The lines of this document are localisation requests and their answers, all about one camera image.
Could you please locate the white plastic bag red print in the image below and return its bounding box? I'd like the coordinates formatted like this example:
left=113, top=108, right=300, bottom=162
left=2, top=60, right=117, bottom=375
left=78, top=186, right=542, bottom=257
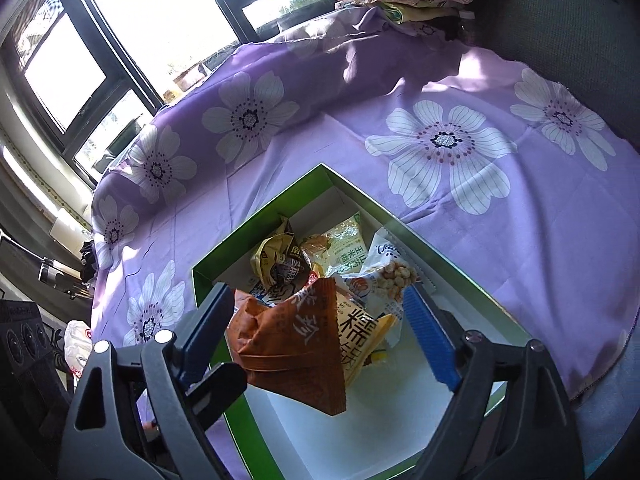
left=64, top=320, right=96, bottom=378

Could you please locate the orange rice cake packet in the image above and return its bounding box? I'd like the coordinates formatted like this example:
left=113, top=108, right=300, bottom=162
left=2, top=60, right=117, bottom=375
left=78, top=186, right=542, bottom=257
left=335, top=292, right=397, bottom=388

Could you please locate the black framed window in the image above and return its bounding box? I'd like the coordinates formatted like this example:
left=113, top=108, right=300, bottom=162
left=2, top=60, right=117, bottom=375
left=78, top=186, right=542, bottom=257
left=0, top=0, right=351, bottom=181

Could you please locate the brown snack packet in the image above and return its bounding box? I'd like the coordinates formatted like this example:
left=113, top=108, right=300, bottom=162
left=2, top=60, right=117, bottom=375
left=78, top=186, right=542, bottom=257
left=225, top=276, right=348, bottom=416

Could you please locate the yellow green corn snack packet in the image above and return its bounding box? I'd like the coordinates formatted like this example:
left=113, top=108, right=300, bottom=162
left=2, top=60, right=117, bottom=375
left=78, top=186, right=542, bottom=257
left=300, top=213, right=368, bottom=276

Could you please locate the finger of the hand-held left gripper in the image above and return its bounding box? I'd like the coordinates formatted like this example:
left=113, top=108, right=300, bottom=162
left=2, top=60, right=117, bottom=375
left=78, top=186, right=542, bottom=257
left=186, top=361, right=249, bottom=434

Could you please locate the green cardboard box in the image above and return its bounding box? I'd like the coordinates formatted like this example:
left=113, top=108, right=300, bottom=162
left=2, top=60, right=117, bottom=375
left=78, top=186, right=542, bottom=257
left=191, top=162, right=533, bottom=480

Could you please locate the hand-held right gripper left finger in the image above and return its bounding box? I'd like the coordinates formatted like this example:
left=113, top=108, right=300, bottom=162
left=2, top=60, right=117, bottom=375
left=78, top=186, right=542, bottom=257
left=59, top=281, right=236, bottom=480

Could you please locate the dark foil gold-edged packet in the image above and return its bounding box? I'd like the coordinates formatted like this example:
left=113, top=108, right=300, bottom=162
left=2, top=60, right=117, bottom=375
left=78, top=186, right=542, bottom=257
left=250, top=216, right=313, bottom=301

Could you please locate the white puffed ball snack packet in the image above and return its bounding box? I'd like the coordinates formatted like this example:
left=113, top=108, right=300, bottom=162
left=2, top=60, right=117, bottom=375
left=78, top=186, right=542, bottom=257
left=345, top=227, right=420, bottom=318

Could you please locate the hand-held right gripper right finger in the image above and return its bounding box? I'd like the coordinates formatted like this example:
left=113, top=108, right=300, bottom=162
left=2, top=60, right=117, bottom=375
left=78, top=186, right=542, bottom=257
left=402, top=284, right=585, bottom=480

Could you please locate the beige curtain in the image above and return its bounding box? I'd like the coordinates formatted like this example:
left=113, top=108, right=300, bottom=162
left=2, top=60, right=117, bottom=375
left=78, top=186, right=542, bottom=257
left=0, top=145, right=96, bottom=231

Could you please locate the upright vacuum cleaner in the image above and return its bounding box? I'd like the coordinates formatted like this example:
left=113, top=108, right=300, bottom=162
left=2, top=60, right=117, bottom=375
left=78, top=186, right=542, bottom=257
left=37, top=257, right=86, bottom=301

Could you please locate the purple floral bedsheet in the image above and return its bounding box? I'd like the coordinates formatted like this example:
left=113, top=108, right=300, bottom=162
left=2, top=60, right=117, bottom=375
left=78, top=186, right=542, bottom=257
left=90, top=12, right=632, bottom=480

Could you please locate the heap of black clothes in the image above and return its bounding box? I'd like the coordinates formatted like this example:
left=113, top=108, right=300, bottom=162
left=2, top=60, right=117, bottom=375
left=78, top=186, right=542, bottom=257
left=80, top=242, right=101, bottom=281

